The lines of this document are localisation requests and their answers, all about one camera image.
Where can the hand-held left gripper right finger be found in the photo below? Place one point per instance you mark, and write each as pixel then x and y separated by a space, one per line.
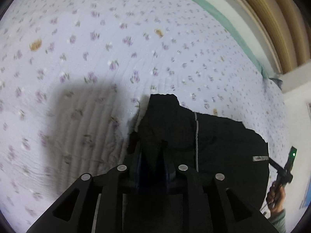
pixel 167 172

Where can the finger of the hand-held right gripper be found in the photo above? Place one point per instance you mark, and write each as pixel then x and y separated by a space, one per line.
pixel 274 164

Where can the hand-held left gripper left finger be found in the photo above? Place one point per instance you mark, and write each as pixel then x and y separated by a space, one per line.
pixel 139 170

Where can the black hooded jacket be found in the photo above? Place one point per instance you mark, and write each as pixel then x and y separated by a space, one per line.
pixel 218 138

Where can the person's right forearm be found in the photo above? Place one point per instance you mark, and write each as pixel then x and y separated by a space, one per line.
pixel 278 222

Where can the person's right hand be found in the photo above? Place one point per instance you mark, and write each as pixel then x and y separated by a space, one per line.
pixel 275 199

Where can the floral white bed sheet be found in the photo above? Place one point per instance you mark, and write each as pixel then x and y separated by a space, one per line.
pixel 97 41

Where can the green blanket edge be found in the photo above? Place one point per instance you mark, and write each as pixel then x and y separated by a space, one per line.
pixel 213 12

